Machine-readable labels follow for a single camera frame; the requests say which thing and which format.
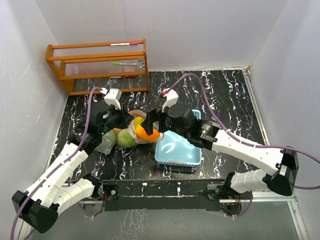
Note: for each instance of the pink white marker pen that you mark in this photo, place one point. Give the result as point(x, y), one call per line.
point(124, 44)

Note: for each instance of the orange yellow mango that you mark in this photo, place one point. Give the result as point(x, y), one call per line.
point(141, 133)

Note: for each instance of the green cabbage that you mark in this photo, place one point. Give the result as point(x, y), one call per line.
point(125, 139)

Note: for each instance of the wooden shelf rack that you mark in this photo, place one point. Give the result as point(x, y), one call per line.
point(92, 61)

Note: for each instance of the grey binder clip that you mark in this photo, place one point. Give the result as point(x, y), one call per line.
point(141, 62)

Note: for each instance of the clear orange-zip bag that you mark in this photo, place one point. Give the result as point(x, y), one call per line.
point(135, 133)
point(99, 147)

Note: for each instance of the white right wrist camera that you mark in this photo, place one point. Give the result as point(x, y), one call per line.
point(171, 98)

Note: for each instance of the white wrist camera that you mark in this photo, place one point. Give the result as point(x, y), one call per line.
point(112, 97)
point(171, 98)

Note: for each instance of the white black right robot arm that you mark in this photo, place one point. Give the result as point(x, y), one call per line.
point(276, 168)

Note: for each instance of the netted green melon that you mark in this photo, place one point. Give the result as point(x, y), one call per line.
point(108, 142)

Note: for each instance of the green capped marker pen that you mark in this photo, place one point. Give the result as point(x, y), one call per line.
point(124, 64)

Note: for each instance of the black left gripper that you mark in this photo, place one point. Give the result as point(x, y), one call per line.
point(124, 122)

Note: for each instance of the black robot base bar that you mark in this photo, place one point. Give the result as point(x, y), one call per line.
point(170, 194)

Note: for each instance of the light blue plastic basket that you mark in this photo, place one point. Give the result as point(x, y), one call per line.
point(175, 150)

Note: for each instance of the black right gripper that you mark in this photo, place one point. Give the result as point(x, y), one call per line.
point(152, 117)

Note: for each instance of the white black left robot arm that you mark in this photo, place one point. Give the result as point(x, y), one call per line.
point(41, 203)

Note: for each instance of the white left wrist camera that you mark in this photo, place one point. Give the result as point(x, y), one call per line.
point(112, 97)

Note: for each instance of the yellow starfruit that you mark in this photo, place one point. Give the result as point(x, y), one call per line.
point(137, 122)

